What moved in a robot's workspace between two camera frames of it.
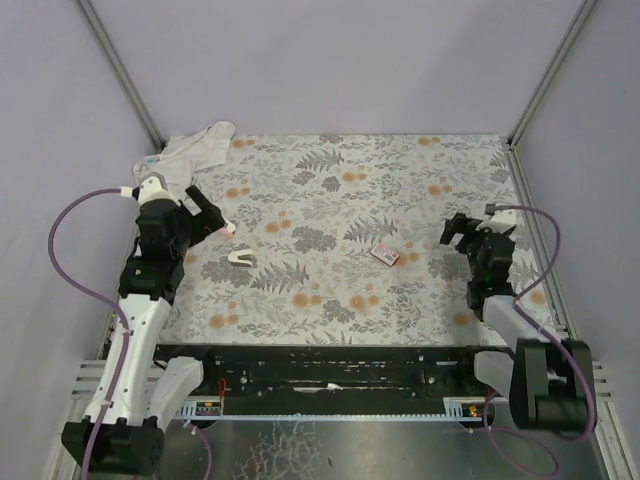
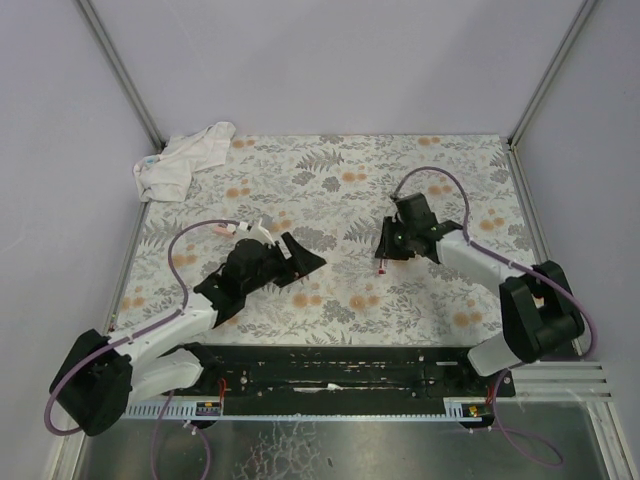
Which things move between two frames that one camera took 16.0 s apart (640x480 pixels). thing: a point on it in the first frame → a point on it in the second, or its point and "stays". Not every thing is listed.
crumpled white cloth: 182,154 stays
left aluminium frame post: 122,72 stays
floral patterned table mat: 337,240 stays
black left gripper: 189,216 → 285,259
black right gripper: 470,236 → 388,240
